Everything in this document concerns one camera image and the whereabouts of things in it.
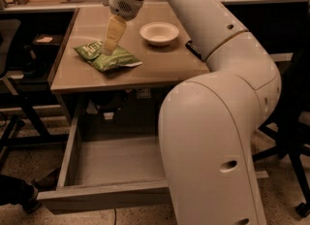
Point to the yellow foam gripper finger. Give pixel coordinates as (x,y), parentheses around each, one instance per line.
(115,30)

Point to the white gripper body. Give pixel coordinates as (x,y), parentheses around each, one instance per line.
(124,6)

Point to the green jalapeno chip bag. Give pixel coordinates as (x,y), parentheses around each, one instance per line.
(120,58)

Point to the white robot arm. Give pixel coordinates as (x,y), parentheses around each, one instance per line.
(206,122)

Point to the grey drawer cabinet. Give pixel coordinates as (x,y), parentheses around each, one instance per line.
(153,66)

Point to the open grey top drawer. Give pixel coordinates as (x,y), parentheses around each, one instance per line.
(109,165)

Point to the white bowl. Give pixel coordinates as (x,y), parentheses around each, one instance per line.
(159,34)

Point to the black box under desk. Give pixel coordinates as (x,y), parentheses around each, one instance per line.
(46,46)

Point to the black snack bar wrapper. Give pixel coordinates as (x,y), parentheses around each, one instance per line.
(192,48)

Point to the grey office chair left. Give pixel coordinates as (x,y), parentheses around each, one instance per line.
(8,29)

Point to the black shoe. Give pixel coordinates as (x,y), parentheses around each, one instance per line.
(16,191)

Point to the black office chair right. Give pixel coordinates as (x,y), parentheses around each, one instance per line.
(284,126)

